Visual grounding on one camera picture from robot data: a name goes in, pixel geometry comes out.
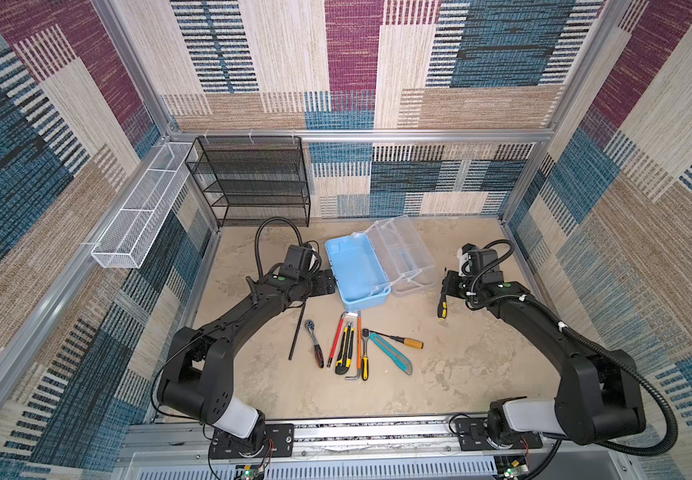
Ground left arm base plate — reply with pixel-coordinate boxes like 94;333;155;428
208;423;295;460

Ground orange handled tool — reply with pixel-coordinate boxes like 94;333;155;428
355;310;362;372

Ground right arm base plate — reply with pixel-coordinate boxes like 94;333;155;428
448;415;544;452

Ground ratchet wrench dark handle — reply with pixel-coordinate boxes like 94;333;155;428
305;319;324;369

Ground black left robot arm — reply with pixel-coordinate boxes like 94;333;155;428
155;243;334;441

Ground black handled screwdriver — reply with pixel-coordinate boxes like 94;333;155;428
437;287;448;321

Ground black metal rod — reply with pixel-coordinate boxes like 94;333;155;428
288;300;307;361

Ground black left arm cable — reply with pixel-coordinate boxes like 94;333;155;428
254;216;323;280

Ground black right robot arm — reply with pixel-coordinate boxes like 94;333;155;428
438;243;646;445

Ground yellow handled wrench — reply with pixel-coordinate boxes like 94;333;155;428
361;328;370;381

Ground black corrugated right cable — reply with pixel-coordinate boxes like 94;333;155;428
465;238;680;457

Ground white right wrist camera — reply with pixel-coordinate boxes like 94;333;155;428
456;243;476;276

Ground yellow black utility knife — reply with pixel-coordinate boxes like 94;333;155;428
335;321;355;375

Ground white wire mesh basket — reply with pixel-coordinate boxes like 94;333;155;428
91;142;191;269

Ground orange handled screwdriver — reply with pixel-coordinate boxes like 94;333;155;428
375;331;424;350

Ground teal utility knife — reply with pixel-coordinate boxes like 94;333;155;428
369;332;413;375

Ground light blue plastic tool box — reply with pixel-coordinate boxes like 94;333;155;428
325;216;439;312

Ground black mesh shelf rack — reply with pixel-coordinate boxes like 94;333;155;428
185;136;311;227

